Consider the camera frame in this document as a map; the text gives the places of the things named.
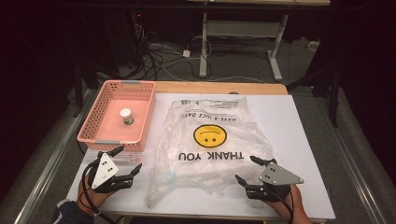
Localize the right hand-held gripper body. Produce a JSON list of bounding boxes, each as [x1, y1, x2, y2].
[[244, 158, 305, 203]]

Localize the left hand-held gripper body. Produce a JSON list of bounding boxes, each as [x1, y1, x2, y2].
[[82, 151, 135, 194]]

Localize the pink perforated plastic basket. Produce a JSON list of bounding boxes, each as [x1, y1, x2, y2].
[[77, 79, 157, 153]]

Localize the small jar with white lid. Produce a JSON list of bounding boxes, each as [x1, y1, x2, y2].
[[120, 107, 135, 126]]

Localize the clear smiley plastic bag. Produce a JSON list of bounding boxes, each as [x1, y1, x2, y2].
[[145, 96, 275, 209]]

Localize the person's left hand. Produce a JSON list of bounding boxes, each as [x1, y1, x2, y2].
[[77, 174, 117, 213]]

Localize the person's right hand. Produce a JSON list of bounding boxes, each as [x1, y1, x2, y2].
[[265, 183, 313, 224]]

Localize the white board mat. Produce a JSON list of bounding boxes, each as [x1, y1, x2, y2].
[[66, 92, 337, 220]]

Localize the wooden table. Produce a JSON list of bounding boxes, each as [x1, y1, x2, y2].
[[153, 80, 290, 96]]

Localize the black stand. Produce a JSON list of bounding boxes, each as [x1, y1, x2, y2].
[[287, 59, 341, 129]]

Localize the desk with white metal legs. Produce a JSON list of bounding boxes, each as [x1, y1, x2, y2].
[[186, 0, 332, 82]]

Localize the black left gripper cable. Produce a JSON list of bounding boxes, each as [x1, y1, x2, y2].
[[80, 161, 108, 224]]

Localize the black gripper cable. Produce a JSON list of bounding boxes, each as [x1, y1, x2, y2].
[[80, 161, 108, 224], [265, 186, 295, 224]]

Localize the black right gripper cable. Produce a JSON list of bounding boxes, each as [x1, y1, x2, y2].
[[265, 186, 295, 224]]

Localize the bracelet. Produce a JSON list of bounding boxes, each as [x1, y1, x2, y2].
[[77, 202, 102, 217]]

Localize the metal floor rail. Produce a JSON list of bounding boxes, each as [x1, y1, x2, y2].
[[323, 122, 389, 224], [13, 88, 96, 224]]

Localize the tangle of floor cables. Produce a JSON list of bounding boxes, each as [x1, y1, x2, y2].
[[132, 22, 216, 82]]

